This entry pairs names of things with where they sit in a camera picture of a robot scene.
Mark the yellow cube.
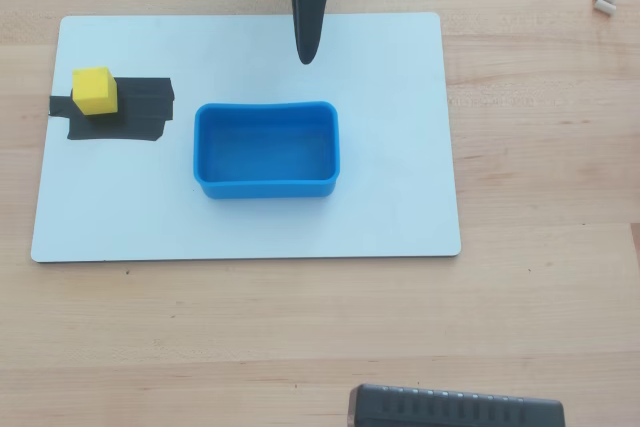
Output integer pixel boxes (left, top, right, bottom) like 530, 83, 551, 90
71, 66, 119, 117

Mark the black tape patch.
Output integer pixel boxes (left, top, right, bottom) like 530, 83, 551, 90
48, 76, 176, 143

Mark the white board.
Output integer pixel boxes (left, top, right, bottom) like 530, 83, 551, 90
30, 11, 462, 264

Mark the black ribbed device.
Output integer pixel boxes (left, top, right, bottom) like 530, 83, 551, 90
347, 383, 567, 427

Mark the blue rectangular bin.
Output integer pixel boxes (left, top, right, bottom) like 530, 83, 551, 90
193, 100, 342, 201

